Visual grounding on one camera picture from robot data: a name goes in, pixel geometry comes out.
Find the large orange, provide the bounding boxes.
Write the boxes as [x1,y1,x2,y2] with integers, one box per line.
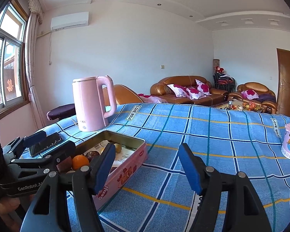
[72,154,90,171]

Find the left hand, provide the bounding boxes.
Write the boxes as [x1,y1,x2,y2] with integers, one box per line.
[0,194,35,231]

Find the purple passion fruit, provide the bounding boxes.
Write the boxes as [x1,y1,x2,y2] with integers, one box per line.
[56,156,73,173]

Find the black smartphone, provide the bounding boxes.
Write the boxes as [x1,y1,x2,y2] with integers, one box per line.
[29,132,63,157]

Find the purple stool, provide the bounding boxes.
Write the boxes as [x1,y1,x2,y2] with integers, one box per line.
[46,104,76,120]

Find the pink metal tin box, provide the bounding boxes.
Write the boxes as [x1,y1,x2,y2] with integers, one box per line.
[76,130,148,210]

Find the printed paper leaflet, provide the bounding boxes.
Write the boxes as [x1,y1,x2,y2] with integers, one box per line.
[83,139,136,168]

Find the yellow green small fruit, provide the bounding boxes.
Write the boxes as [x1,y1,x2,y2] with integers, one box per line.
[114,143,122,154]

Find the pink electric kettle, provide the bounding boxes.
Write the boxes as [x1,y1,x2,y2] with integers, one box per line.
[72,75,117,132]

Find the blue plaid tablecloth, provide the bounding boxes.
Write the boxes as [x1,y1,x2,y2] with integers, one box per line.
[21,103,290,232]

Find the brown leather chair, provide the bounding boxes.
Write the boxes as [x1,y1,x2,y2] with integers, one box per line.
[113,84,143,105]

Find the coffee table with items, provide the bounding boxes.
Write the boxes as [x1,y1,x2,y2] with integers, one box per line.
[213,99,267,113]

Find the armchair floral pillow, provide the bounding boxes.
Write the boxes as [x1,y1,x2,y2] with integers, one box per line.
[241,89,259,100]

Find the brown leather armchair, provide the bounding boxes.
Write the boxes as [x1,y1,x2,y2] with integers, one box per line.
[228,82,278,114]

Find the brown leather sofa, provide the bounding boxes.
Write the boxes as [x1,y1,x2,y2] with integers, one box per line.
[150,75,228,106]

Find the stacked dark chairs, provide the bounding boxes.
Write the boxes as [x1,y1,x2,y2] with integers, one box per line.
[213,72,236,93]

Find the white pink floral pillow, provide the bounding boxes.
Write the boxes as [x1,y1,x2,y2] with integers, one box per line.
[168,84,190,98]

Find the white air conditioner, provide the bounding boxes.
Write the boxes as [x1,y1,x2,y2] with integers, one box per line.
[51,12,90,31]

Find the brown wooden door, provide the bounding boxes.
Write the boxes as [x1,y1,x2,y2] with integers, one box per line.
[277,49,290,117]

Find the pink curtain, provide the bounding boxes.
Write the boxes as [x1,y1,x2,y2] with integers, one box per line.
[24,0,45,129]

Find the window with frame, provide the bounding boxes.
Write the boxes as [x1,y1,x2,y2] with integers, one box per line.
[0,0,29,118]

